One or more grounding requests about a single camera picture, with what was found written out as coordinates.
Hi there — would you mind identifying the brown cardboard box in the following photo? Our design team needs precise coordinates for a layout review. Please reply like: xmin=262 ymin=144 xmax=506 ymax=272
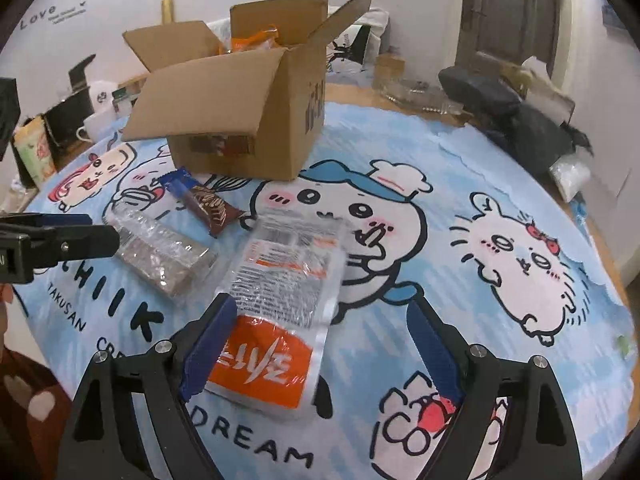
xmin=121 ymin=0 xmax=375 ymax=182

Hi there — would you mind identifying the orange and clear snack packet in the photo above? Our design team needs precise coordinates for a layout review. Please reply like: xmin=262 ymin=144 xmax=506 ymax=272
xmin=204 ymin=212 xmax=352 ymax=422

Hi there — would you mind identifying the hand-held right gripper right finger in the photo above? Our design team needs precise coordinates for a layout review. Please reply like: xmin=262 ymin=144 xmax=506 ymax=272
xmin=405 ymin=298 xmax=584 ymax=480

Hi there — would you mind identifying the clear bag of white grains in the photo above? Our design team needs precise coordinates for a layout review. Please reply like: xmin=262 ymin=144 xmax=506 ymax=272
xmin=546 ymin=152 xmax=594 ymax=204

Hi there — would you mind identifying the white cushion with black tree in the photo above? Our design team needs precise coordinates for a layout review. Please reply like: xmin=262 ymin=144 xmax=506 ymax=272
xmin=324 ymin=24 xmax=374 ymax=74

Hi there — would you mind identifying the paper cup with lid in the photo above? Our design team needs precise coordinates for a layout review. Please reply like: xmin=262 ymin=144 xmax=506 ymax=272
xmin=12 ymin=116 xmax=57 ymax=187

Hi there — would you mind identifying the blue cartoon printed blanket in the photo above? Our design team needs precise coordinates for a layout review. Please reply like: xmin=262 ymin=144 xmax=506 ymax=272
xmin=22 ymin=100 xmax=637 ymax=480

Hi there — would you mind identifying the brown chocolate snack bar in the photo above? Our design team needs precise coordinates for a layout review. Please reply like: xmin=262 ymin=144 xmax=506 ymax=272
xmin=158 ymin=168 xmax=247 ymax=239

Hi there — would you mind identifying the black pot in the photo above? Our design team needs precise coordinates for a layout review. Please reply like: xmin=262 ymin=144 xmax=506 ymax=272
xmin=42 ymin=53 xmax=99 ymax=149

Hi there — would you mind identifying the black wall lettering decal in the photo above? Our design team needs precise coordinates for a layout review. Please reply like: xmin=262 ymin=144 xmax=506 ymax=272
xmin=19 ymin=0 xmax=89 ymax=31

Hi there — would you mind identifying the orange snack bag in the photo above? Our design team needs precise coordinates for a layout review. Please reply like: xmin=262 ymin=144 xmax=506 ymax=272
xmin=219 ymin=24 xmax=284 ymax=57

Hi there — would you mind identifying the small glass jar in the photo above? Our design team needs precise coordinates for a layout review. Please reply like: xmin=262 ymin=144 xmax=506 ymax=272
xmin=110 ymin=88 xmax=139 ymax=117

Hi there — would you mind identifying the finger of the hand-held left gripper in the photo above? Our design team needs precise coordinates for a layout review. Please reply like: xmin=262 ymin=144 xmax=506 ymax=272
xmin=0 ymin=212 xmax=94 ymax=234
xmin=31 ymin=224 xmax=122 ymax=269

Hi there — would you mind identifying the dark brown door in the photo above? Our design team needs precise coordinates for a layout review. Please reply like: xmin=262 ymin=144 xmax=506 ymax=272
xmin=454 ymin=0 xmax=572 ymax=77

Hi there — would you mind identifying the clear brown cracker pack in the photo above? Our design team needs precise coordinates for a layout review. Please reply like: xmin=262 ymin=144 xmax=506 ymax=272
xmin=106 ymin=204 xmax=219 ymax=307

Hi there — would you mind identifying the glass ashtray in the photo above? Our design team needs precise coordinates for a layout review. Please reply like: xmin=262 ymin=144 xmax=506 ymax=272
xmin=377 ymin=79 xmax=464 ymax=117

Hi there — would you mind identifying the black plastic bag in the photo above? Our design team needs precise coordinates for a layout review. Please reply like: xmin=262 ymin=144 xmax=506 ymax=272
xmin=438 ymin=65 xmax=577 ymax=177

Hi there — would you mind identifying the white mug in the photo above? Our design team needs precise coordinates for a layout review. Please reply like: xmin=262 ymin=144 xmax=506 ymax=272
xmin=75 ymin=109 xmax=119 ymax=143

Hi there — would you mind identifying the brown patterned clothing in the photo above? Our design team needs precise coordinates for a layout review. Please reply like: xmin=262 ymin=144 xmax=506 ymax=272
xmin=0 ymin=349 xmax=72 ymax=463

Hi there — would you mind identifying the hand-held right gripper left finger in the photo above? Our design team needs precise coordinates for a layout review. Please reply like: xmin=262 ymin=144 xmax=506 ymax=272
xmin=56 ymin=291 xmax=239 ymax=480

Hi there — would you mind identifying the person's left hand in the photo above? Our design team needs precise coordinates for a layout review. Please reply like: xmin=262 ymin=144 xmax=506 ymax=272
xmin=0 ymin=283 xmax=17 ymax=335

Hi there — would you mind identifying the tissue box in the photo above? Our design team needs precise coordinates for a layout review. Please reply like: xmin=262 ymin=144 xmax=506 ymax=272
xmin=500 ymin=54 xmax=577 ymax=117

